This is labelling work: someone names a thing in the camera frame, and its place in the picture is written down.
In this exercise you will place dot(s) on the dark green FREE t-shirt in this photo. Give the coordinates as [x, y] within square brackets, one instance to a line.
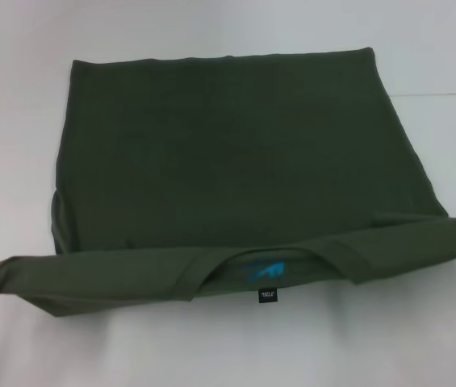
[227, 161]

